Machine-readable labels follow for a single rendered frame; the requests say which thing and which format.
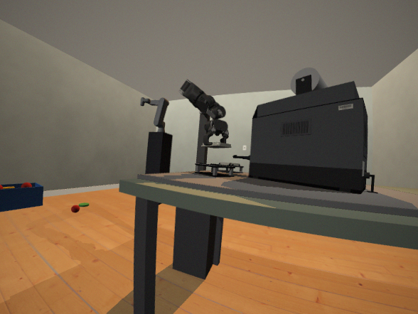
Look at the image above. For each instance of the tan perforated base plate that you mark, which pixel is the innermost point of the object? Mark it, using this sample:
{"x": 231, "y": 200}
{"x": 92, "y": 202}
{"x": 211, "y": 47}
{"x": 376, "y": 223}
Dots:
{"x": 385, "y": 201}

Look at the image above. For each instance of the beige cylinder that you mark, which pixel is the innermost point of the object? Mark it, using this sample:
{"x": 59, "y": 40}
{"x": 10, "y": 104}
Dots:
{"x": 317, "y": 81}

